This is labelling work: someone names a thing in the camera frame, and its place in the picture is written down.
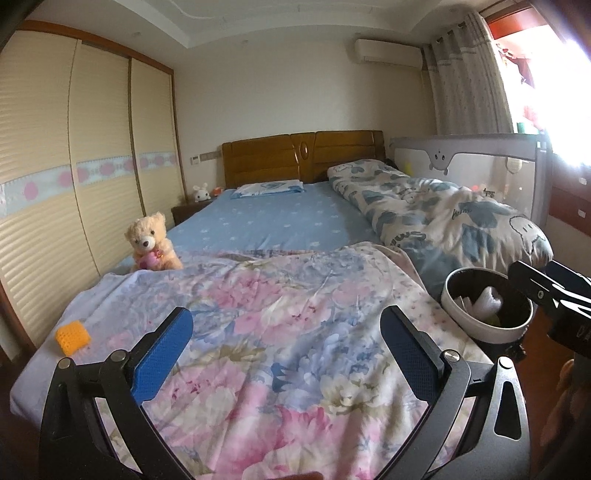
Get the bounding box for blue bed sheet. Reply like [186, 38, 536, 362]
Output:
[113, 182, 384, 273]

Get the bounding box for dark wooden nightstand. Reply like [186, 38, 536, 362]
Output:
[171, 199, 215, 227]

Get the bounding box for small yellow crochet pad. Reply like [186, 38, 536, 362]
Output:
[55, 322, 92, 357]

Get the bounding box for red hanging clothes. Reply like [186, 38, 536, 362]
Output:
[494, 39, 536, 88]

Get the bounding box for grey bed guard rail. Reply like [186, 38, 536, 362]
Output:
[388, 134, 552, 232]

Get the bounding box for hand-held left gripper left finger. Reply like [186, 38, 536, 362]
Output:
[39, 307, 195, 480]

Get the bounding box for white air conditioner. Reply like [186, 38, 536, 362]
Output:
[354, 38, 423, 70]

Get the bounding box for pink floral blanket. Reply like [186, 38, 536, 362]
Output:
[9, 242, 497, 480]

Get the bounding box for person's right hand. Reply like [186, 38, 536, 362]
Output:
[556, 362, 575, 400]

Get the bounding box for beige teddy bear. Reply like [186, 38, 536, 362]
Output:
[124, 211, 184, 273]

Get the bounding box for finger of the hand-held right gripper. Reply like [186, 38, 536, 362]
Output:
[545, 261, 591, 301]
[508, 261, 561, 315]

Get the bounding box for blue patterned pillow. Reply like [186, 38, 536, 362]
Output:
[229, 180, 305, 200]

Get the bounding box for grey patterned curtain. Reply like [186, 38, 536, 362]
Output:
[422, 11, 515, 136]

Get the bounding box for white quilt with blue clouds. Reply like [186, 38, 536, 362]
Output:
[327, 159, 555, 296]

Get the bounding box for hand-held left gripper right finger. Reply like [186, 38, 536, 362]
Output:
[379, 305, 532, 480]

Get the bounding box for white round trash bin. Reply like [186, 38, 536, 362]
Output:
[441, 267, 535, 344]

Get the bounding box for cream sliding door wardrobe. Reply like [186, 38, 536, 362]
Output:
[0, 21, 185, 356]

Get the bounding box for wooden headboard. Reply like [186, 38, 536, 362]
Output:
[222, 130, 386, 189]

